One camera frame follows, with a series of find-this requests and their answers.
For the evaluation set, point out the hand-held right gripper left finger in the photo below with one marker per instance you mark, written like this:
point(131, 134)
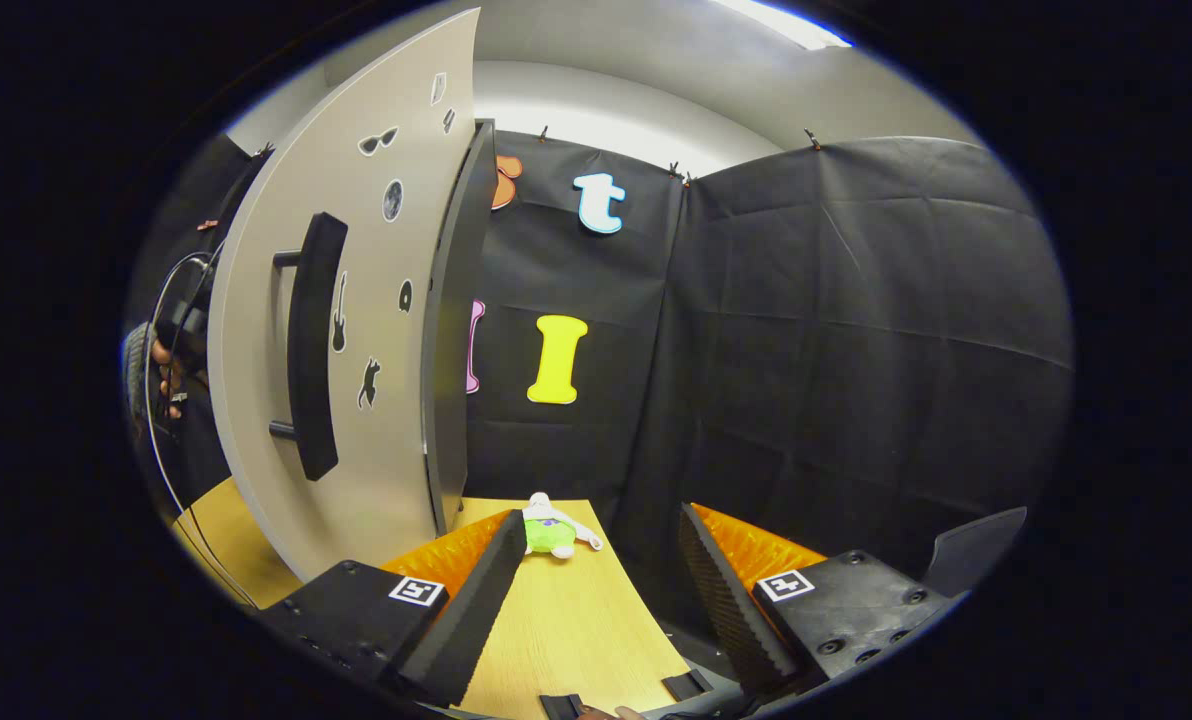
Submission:
point(476, 610)

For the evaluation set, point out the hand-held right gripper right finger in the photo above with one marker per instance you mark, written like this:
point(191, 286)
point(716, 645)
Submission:
point(726, 600)

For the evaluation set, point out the beige cabinet door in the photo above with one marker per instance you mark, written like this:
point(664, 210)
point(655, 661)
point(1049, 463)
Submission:
point(386, 480)

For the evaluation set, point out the dark grey cabinet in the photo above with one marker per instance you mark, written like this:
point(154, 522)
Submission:
point(451, 350)

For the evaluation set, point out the green and white plush toy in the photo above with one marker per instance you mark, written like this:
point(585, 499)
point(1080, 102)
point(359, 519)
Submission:
point(546, 535)

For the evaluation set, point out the dark grey chair back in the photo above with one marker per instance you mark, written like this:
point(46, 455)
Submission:
point(976, 550)

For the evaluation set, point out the black backdrop cloth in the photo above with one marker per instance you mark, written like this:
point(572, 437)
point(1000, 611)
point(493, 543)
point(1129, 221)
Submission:
point(856, 350)

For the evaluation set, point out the long ceiling light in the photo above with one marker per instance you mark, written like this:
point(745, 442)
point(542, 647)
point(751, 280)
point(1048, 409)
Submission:
point(786, 22)

